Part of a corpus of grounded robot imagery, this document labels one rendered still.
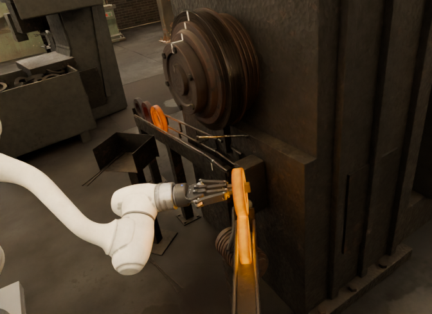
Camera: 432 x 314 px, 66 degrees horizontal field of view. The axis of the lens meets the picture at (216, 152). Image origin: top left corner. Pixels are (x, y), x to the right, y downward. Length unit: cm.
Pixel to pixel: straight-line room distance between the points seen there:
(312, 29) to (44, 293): 194
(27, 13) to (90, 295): 260
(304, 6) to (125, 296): 164
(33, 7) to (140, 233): 300
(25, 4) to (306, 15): 303
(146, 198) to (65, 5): 297
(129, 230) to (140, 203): 10
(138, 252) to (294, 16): 81
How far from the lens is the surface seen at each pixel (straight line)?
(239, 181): 100
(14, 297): 173
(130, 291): 204
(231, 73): 117
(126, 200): 109
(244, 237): 104
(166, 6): 837
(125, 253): 99
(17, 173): 111
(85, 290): 216
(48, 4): 377
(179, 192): 105
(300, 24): 107
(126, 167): 186
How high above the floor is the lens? 149
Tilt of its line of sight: 30 degrees down
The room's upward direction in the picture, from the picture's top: 9 degrees counter-clockwise
